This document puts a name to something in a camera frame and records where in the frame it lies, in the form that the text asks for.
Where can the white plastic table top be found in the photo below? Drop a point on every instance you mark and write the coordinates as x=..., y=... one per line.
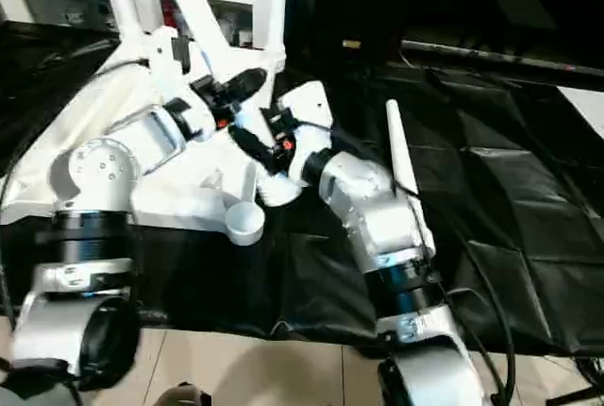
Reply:
x=94, y=108

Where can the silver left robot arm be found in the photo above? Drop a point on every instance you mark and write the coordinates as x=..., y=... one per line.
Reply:
x=104, y=165

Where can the black mat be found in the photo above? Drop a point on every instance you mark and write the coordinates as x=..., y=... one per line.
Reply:
x=472, y=198

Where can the dark metal rod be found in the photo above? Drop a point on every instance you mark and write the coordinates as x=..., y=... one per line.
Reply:
x=495, y=56

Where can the dark left robot foot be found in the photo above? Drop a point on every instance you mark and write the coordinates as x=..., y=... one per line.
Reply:
x=181, y=396

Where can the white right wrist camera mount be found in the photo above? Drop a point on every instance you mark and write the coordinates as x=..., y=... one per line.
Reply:
x=311, y=108

